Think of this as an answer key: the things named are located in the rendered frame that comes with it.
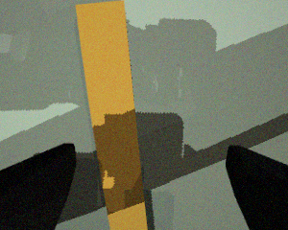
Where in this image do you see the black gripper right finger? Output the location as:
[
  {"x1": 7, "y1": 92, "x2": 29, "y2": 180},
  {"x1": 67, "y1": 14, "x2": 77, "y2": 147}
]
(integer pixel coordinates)
[{"x1": 226, "y1": 146, "x2": 288, "y2": 230}]

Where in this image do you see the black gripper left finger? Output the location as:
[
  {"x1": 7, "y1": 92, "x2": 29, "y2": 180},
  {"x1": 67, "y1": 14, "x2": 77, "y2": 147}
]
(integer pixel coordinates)
[{"x1": 0, "y1": 143, "x2": 76, "y2": 230}]

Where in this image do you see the yellow bar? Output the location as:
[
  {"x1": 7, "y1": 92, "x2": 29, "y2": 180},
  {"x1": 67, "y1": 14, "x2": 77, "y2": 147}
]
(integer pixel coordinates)
[{"x1": 75, "y1": 0, "x2": 147, "y2": 230}]

